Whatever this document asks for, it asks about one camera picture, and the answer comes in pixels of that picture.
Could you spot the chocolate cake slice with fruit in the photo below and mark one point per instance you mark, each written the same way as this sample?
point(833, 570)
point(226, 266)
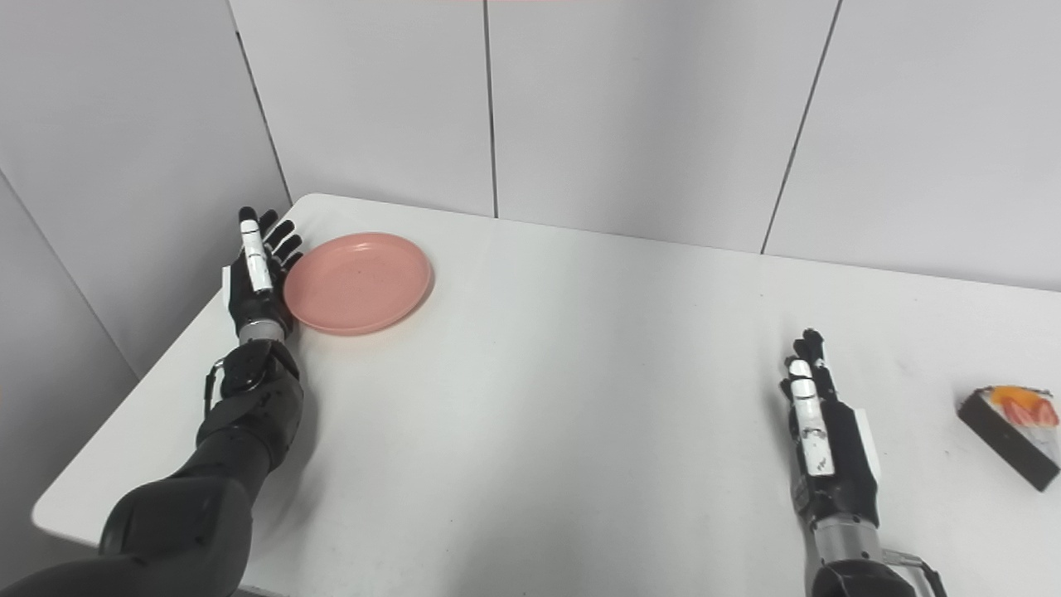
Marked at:
point(1015, 431)

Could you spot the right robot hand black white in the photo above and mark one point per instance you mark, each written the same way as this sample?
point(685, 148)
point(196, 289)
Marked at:
point(825, 448)

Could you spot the pink round plate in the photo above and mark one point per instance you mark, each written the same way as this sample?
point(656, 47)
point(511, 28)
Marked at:
point(358, 283)

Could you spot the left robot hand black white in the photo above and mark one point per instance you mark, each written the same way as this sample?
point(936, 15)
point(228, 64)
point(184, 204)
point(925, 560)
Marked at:
point(259, 278)

